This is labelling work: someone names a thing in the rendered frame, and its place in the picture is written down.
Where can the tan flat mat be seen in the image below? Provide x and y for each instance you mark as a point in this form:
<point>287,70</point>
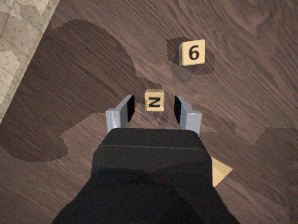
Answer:
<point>220,170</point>

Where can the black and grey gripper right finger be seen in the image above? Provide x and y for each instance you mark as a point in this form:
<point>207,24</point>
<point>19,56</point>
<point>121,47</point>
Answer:
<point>188,119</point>

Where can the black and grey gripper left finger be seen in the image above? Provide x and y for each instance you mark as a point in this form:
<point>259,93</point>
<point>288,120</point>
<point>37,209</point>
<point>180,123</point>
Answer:
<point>118,117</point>

